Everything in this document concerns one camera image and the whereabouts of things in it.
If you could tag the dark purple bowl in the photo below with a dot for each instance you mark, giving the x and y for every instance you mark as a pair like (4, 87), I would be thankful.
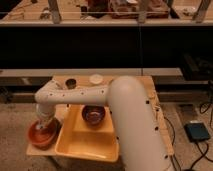
(93, 115)

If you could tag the small dark cup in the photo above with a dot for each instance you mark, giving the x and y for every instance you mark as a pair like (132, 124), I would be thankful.
(71, 83)

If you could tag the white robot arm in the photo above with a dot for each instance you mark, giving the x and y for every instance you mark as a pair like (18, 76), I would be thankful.
(141, 144)

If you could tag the yellow plastic tub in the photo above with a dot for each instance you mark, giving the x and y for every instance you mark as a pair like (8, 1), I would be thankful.
(79, 140)

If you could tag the black foot pedal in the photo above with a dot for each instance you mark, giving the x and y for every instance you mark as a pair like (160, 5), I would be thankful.
(196, 132)

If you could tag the red bowl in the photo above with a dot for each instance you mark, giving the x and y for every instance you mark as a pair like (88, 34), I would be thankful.
(43, 138)

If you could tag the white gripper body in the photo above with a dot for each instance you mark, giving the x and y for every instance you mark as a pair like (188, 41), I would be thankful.
(43, 122)

